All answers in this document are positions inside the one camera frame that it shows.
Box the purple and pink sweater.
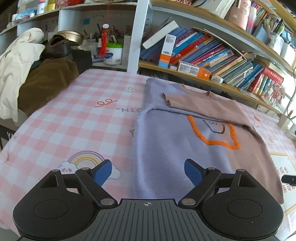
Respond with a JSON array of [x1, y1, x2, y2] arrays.
[[132, 78, 283, 203]]

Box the pink cartoon table mat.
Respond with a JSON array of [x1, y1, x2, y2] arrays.
[[1, 70, 295, 240]]

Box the beige pen holder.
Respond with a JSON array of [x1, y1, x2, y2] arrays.
[[277, 114, 291, 131]]

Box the candy bouquet ornament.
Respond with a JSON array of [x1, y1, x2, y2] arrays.
[[260, 80, 285, 108]]

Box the white charger block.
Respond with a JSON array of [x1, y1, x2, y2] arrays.
[[211, 75, 223, 84]]

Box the lying white orange box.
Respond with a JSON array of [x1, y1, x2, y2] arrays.
[[177, 61, 211, 80]]

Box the brown garment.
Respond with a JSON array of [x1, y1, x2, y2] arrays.
[[18, 59, 79, 116]]

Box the red dictionary books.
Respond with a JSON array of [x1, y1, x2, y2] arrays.
[[247, 67, 284, 96]]

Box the white tub green lid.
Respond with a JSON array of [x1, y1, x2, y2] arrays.
[[104, 43, 123, 65]]

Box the upright white orange box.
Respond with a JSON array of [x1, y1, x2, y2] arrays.
[[158, 34, 176, 68]]

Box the row of colourful books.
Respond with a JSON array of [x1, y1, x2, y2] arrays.
[[139, 27, 264, 92]]

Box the black leather shoe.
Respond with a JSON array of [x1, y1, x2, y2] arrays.
[[42, 35, 73, 61]]

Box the wooden bookshelf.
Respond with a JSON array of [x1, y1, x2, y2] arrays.
[[1, 1, 295, 114]]

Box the cream white garment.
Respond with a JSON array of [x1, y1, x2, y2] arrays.
[[1, 28, 45, 122]]

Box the brass bowl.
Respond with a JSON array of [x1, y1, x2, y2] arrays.
[[57, 30, 84, 46]]

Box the white leaning book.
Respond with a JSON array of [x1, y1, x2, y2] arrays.
[[142, 21, 179, 49]]

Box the red tassel ornament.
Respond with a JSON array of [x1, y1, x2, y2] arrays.
[[99, 23, 109, 57]]

